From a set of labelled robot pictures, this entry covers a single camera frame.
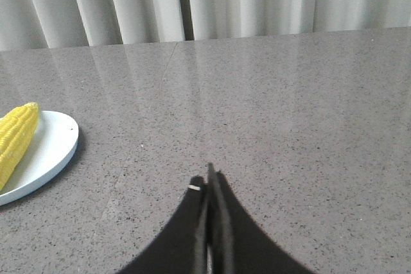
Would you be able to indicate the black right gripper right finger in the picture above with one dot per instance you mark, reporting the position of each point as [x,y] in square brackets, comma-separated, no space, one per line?
[238,244]

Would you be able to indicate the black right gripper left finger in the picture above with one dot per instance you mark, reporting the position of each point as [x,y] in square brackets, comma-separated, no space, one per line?
[181,246]

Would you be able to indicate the light blue round plate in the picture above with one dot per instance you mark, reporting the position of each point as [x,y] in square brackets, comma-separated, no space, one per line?
[52,147]

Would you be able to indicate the yellow corn cob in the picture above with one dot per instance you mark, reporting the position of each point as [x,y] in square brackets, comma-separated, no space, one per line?
[17,130]

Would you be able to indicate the white pleated curtain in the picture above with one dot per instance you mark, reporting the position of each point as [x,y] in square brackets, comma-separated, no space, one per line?
[30,24]

